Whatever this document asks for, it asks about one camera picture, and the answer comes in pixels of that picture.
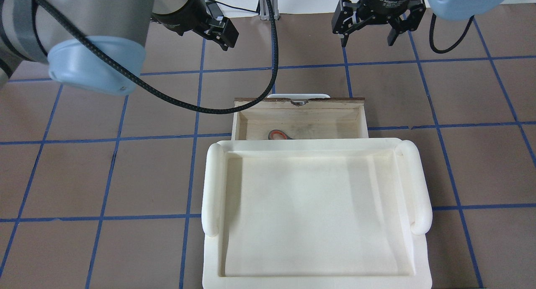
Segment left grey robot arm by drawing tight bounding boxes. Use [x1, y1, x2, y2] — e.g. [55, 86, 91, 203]
[0, 0, 239, 95]

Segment cream plastic tray box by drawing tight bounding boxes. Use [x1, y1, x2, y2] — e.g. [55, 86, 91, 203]
[201, 138, 433, 289]

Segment aluminium frame post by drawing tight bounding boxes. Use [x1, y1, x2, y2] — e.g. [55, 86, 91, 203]
[259, 0, 280, 21]

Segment light wooden drawer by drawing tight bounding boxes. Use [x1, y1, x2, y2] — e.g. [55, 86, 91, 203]
[232, 98, 369, 140]

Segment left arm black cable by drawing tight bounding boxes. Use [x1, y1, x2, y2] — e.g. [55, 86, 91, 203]
[33, 0, 280, 115]

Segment brown paper table mat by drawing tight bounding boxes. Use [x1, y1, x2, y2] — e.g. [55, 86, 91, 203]
[0, 4, 536, 289]

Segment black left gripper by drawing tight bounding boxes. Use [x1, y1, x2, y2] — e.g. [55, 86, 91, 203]
[151, 0, 239, 51]

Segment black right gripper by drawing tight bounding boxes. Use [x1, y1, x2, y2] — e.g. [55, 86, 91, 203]
[332, 0, 426, 47]

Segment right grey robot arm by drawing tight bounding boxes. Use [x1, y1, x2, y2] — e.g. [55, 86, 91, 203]
[331, 0, 504, 54]

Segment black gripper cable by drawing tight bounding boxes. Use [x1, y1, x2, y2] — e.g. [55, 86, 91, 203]
[429, 13, 474, 54]

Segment grey orange scissors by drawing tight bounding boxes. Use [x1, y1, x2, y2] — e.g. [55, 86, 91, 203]
[267, 129, 294, 140]

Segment white drawer handle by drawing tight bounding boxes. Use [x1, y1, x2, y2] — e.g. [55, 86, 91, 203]
[266, 93, 330, 106]

